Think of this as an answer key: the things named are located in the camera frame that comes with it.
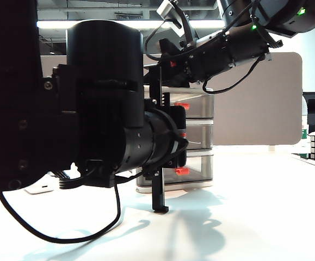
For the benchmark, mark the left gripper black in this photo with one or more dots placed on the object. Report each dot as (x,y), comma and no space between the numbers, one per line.
(179,117)

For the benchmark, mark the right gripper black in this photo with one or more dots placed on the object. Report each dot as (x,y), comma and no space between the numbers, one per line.
(179,58)

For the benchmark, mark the white earphone case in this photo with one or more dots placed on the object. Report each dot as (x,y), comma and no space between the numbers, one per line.
(41,189)

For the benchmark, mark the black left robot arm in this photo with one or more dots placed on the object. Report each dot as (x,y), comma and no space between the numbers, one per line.
(37,95)

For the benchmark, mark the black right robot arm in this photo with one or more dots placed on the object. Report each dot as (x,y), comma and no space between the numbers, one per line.
(241,49)

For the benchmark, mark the brown desk partition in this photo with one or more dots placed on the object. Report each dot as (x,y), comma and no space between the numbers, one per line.
(255,108)

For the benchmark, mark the ceiling light strip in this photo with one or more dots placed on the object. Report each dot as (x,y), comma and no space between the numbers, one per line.
(54,24)

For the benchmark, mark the white drawer cabinet frame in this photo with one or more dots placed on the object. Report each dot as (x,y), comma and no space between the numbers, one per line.
(209,122)

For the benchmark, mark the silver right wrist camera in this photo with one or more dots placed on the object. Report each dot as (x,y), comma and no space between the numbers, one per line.
(168,11)

